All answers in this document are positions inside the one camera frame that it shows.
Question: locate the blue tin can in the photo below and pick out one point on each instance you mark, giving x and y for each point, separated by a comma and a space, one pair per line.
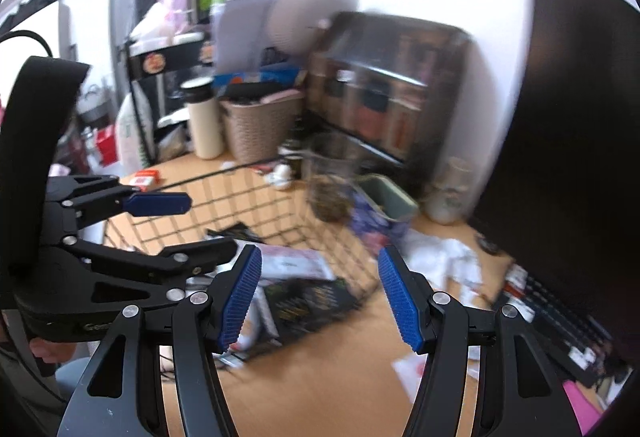
382, 212

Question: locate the white square sachet red logo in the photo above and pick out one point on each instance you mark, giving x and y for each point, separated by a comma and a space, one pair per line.
410, 370

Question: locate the beige woven basket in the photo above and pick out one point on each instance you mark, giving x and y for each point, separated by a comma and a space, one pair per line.
255, 131

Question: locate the black curved monitor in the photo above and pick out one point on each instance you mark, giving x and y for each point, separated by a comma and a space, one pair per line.
563, 198

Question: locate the black Face tissue pack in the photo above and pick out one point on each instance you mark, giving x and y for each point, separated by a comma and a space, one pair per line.
297, 307
239, 231

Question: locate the cream thermos bottle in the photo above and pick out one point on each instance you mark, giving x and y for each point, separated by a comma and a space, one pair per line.
204, 120

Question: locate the black wire basket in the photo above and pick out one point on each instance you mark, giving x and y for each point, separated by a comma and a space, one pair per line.
279, 214

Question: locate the pink mouse pad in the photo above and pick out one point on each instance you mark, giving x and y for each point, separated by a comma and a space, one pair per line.
585, 412

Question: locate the white round fan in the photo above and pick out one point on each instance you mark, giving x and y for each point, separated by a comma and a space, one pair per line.
292, 24

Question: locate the clear glass jar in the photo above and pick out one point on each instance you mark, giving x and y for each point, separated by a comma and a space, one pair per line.
331, 164

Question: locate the person left hand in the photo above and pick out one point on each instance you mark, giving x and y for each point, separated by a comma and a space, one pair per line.
50, 352

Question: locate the white crumpled cloth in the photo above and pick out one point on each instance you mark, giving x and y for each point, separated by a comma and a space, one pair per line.
442, 261

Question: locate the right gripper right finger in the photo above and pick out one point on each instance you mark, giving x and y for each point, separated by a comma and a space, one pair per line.
518, 392

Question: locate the black mechanical keyboard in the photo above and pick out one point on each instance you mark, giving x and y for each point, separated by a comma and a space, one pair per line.
576, 345

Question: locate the white red stick packet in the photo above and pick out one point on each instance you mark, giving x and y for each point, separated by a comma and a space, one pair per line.
283, 263

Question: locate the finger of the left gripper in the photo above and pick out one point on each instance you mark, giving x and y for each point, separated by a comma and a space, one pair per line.
84, 263
93, 199

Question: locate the dark acrylic storage cabinet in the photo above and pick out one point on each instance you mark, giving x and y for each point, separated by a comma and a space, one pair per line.
392, 83

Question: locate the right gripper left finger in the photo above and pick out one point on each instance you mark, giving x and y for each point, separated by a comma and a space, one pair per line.
120, 392

